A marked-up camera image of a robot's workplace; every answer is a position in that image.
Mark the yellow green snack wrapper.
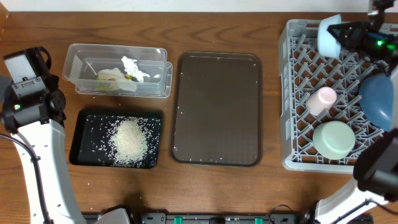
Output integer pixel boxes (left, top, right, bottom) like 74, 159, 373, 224
95, 74, 137, 82

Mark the light blue small bowl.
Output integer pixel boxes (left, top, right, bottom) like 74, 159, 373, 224
317, 14, 341, 58

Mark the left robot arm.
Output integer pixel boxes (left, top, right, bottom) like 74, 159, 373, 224
1, 75, 130, 223

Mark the clear plastic bin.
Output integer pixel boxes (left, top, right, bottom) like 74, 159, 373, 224
63, 44, 173, 98

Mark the grey dishwasher rack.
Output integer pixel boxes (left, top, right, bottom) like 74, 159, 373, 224
278, 19, 387, 174

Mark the mint green bowl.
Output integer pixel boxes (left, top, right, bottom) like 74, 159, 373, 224
313, 121, 356, 160

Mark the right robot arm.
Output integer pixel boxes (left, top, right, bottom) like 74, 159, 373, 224
301, 0, 397, 223

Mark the black tray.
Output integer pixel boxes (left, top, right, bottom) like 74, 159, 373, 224
69, 108, 162, 169

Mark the white rice pile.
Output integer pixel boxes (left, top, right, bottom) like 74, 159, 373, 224
88, 115, 160, 167

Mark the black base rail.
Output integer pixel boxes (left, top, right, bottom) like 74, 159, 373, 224
131, 213, 299, 224

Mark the brown serving tray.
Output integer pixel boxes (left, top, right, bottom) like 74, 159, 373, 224
170, 51, 263, 167

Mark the pink plastic cup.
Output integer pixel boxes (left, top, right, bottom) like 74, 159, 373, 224
305, 86, 337, 116

